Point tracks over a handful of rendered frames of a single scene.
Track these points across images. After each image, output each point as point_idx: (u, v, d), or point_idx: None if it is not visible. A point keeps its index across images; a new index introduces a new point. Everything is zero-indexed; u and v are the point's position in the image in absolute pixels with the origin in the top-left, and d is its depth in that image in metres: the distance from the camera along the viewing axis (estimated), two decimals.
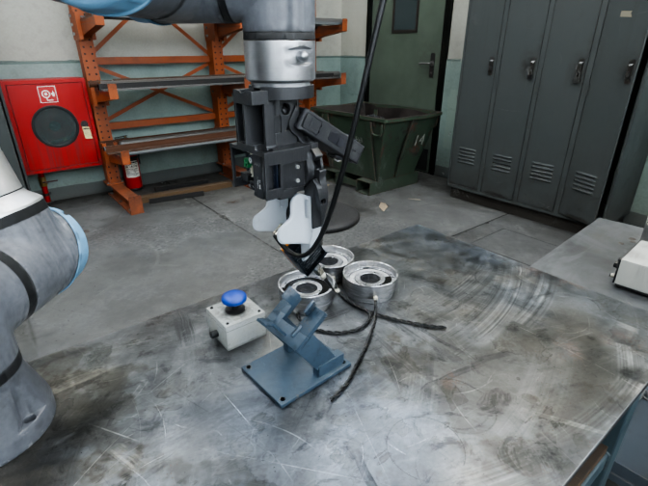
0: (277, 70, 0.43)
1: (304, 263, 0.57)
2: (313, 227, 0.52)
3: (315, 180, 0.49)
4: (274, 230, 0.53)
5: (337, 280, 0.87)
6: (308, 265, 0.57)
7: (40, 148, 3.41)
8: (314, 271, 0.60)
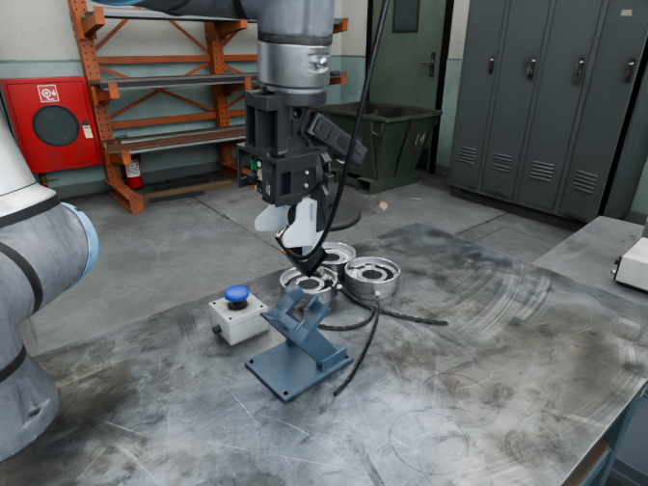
0: (294, 76, 0.42)
1: (306, 265, 0.57)
2: (318, 230, 0.52)
3: (323, 186, 0.49)
4: (276, 232, 0.54)
5: (339, 276, 0.87)
6: (310, 267, 0.57)
7: (40, 147, 3.41)
8: (316, 272, 0.60)
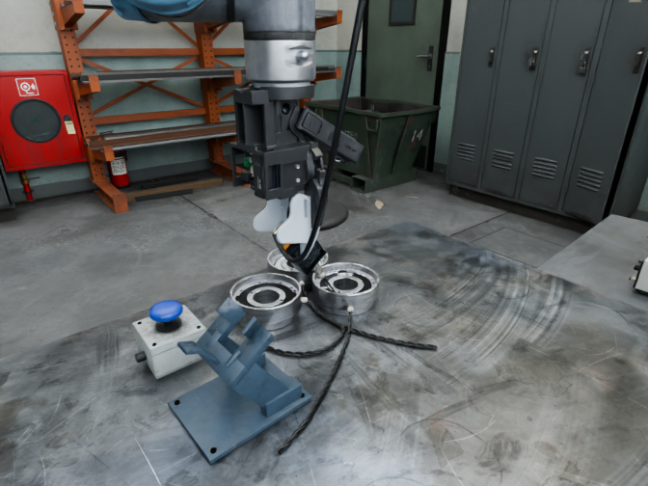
0: (277, 70, 0.43)
1: (303, 262, 0.57)
2: (312, 227, 0.52)
3: (315, 180, 0.50)
4: (273, 229, 0.53)
5: (308, 285, 0.72)
6: (307, 264, 0.57)
7: (19, 143, 3.26)
8: (313, 270, 0.60)
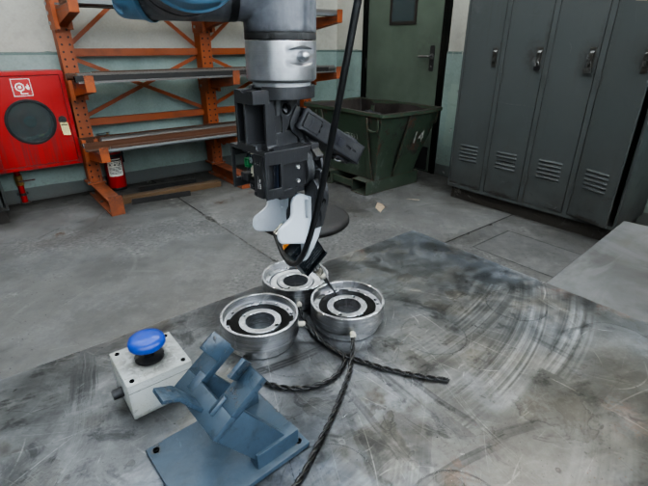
0: (278, 70, 0.43)
1: (304, 263, 0.57)
2: None
3: (315, 180, 0.49)
4: (274, 229, 0.53)
5: (306, 306, 0.66)
6: (308, 265, 0.57)
7: (14, 145, 3.20)
8: (314, 271, 0.60)
